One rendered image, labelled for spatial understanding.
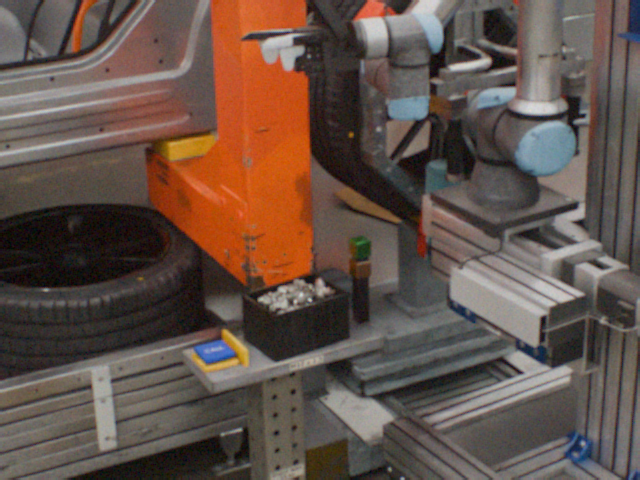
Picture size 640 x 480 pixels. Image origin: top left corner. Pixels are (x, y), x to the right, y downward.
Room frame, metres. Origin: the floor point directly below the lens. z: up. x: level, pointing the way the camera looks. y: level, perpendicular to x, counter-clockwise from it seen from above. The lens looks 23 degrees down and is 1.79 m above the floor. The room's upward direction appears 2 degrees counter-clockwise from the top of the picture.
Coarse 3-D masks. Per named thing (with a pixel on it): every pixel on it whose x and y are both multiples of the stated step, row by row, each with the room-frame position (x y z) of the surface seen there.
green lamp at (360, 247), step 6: (354, 240) 2.65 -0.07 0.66; (360, 240) 2.65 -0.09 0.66; (366, 240) 2.65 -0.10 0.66; (354, 246) 2.64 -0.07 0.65; (360, 246) 2.63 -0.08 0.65; (366, 246) 2.64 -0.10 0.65; (354, 252) 2.64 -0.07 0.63; (360, 252) 2.63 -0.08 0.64; (366, 252) 2.64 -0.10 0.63; (360, 258) 2.63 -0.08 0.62
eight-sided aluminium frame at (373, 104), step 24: (480, 0) 3.06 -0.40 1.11; (504, 0) 3.09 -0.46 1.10; (360, 72) 2.97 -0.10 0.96; (360, 96) 2.97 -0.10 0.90; (384, 96) 2.94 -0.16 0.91; (360, 120) 2.97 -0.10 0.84; (384, 120) 2.94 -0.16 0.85; (360, 144) 2.97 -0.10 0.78; (384, 144) 2.94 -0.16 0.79; (384, 168) 2.93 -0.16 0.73; (408, 192) 2.97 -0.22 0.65
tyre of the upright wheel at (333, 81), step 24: (336, 0) 3.16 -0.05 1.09; (360, 0) 3.09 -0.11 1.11; (384, 0) 3.04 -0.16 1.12; (408, 0) 3.07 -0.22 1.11; (312, 24) 3.17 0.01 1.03; (312, 72) 3.08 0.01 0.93; (336, 72) 2.99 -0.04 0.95; (312, 96) 3.07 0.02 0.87; (336, 96) 2.98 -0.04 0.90; (312, 120) 3.08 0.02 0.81; (336, 120) 2.98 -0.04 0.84; (312, 144) 3.12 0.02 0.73; (336, 144) 2.99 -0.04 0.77; (336, 168) 3.05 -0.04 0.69; (360, 168) 3.00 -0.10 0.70; (360, 192) 3.03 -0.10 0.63; (384, 192) 3.03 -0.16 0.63
